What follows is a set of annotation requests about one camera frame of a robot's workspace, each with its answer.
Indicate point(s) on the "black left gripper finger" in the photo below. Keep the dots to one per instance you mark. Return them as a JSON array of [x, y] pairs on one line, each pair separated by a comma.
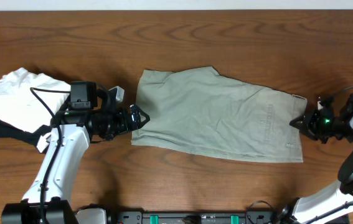
[[137, 113], [139, 123]]

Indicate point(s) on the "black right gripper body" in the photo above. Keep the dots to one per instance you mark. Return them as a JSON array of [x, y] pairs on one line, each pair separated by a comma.
[[319, 128]]

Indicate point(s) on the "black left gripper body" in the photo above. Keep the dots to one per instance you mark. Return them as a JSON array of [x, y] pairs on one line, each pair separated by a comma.
[[132, 117]]

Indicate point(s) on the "grey-green shorts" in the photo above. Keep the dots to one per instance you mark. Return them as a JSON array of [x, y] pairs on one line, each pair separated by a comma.
[[199, 111]]

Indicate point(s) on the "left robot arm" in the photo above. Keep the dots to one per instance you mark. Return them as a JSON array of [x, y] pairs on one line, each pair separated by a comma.
[[89, 110]]

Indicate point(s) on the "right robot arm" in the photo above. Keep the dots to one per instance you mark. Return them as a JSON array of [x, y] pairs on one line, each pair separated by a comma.
[[334, 203]]

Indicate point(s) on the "white folded garment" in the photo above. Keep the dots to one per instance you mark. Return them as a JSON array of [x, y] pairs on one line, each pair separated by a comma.
[[20, 108]]

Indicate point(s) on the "black folded garment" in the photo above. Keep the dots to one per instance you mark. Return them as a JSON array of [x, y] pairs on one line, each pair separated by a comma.
[[2, 130]]

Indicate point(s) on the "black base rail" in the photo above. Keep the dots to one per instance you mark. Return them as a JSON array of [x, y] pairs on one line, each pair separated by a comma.
[[195, 217]]

